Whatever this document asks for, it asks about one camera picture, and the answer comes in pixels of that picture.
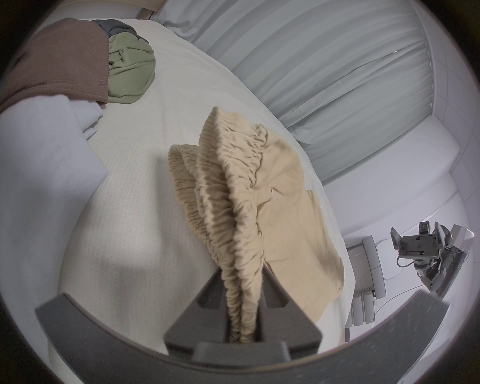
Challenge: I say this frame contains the beige shorts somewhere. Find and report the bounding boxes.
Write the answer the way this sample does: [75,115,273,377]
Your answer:
[167,107,346,344]

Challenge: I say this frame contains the green garment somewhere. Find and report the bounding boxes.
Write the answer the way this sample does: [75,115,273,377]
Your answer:
[107,33,157,105]

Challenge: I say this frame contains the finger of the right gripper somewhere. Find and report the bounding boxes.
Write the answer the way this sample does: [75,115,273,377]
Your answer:
[390,226,405,252]
[433,221,448,247]

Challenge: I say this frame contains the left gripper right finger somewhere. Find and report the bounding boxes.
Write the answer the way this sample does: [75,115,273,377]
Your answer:
[258,262,324,354]

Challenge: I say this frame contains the white garment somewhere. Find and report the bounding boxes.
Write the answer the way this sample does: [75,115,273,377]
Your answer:
[0,94,110,226]

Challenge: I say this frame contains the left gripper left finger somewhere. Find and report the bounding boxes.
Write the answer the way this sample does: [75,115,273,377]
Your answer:
[163,266,230,356]

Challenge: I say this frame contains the black garment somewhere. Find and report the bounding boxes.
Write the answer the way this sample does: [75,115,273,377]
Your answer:
[91,19,148,43]

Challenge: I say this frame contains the brown garment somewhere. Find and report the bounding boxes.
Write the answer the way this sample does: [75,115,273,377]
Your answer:
[0,18,110,114]

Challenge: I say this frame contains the pale grey-green curtain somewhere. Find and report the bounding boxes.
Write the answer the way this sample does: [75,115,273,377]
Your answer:
[150,0,438,187]

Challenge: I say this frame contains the bed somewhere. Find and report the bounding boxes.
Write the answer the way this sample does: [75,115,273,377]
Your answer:
[0,0,357,370]

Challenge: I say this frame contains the grey dressing table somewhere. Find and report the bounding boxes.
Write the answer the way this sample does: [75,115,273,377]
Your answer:
[347,235,388,331]

